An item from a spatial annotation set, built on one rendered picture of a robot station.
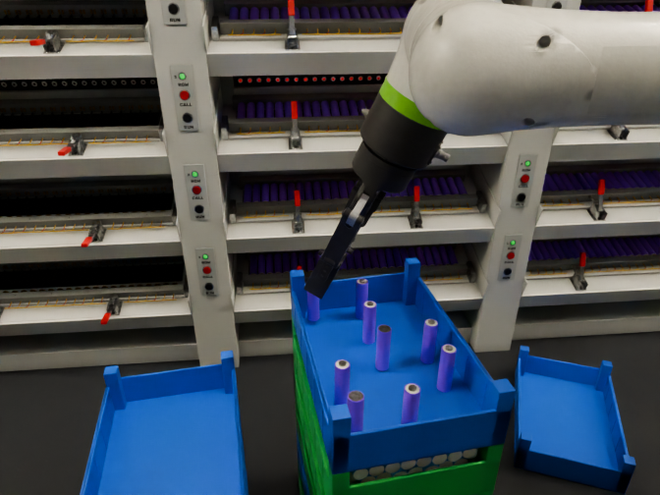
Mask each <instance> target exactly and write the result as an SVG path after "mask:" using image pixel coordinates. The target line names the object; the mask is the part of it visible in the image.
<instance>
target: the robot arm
mask: <svg viewBox="0 0 660 495"><path fill-rule="evenodd" d="M360 113H362V115H364V118H365V120H364V122H363V124H362V126H361V128H360V135H361V137H362V142H361V144H360V146H359V148H358V150H357V153H356V154H355V157H354V159H353V162H352V164H353V168H354V170H355V172H356V173H357V175H359V176H360V179H359V180H358V181H357V185H355V186H354V187H353V188H352V191H351V193H350V195H349V201H348V203H347V204H346V206H345V208H344V210H343V212H342V218H341V220H340V222H339V224H338V226H337V228H336V230H335V232H334V234H333V236H332V238H331V240H330V242H329V244H328V246H327V248H326V249H325V250H323V249H321V250H320V251H319V253H318V254H319V255H320V258H319V260H318V262H317V264H316V266H315V267H314V269H313V271H312V273H311V275H310V277H309V279H308V281H307V282H306V284H305V286H304V289H305V290H306V291H308V292H310V293H311V294H313V295H315V296H316V297H318V298H320V299H322V298H323V296H324V295H325V293H326V291H327V290H328V288H329V286H330V285H331V283H332V281H333V279H334V278H335V276H336V274H337V272H338V271H339V269H340V267H341V265H342V264H343V262H344V260H345V258H346V256H347V255H348V253H349V254H352V253H353V251H354V249H353V248H352V247H351V244H352V242H354V241H355V239H356V235H357V233H358V231H359V229H360V228H361V227H364V226H365V225H366V223H367V221H368V220H369V218H370V216H371V215H372V213H373V212H375V211H376V210H377V208H378V206H379V205H380V204H381V201H382V200H383V199H384V197H385V194H386V193H385V192H387V193H401V192H402V191H404V190H405V189H406V187H407V186H408V184H409V182H410V181H411V179H412V177H413V175H414V173H415V171H416V170H417V169H422V168H425V167H427V165H429V164H431V163H432V159H433V158H438V159H441V160H443V161H444V162H447V161H448V159H449V157H450V154H447V153H446V152H444V151H443V150H442V149H441V144H442V143H443V142H444V141H443V139H444V137H445V136H446V134H447V133H449V134H452V135H456V136H463V137H475V136H483V135H491V134H499V133H506V132H515V131H525V130H536V129H548V128H563V127H580V126H606V125H660V12H609V11H583V10H565V9H551V8H538V7H527V6H518V5H509V4H503V3H502V1H501V0H416V1H415V3H414V4H413V5H412V8H411V10H410V11H409V13H408V16H407V18H406V21H405V24H404V28H403V33H402V37H401V40H400V44H399V47H398V50H397V53H396V56H395V59H394V61H393V64H392V66H391V68H390V71H389V73H388V75H387V77H386V79H385V81H384V83H383V84H382V86H381V88H380V90H379V92H378V94H377V96H376V98H375V100H374V102H373V104H372V106H371V108H370V109H368V110H367V109H364V108H362V110H361V112H360Z"/></svg>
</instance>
